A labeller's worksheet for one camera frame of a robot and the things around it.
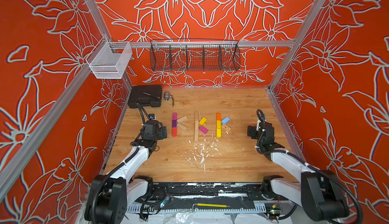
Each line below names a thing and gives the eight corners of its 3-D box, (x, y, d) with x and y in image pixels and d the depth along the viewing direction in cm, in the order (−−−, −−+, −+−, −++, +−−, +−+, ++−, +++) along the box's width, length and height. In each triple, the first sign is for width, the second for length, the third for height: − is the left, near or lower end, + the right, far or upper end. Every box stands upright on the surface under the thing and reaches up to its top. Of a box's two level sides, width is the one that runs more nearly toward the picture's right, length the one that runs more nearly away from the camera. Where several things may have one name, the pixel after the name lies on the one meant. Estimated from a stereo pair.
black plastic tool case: (126, 108, 109) (123, 102, 104) (133, 88, 122) (131, 82, 117) (160, 108, 109) (158, 102, 104) (163, 88, 122) (162, 82, 117)
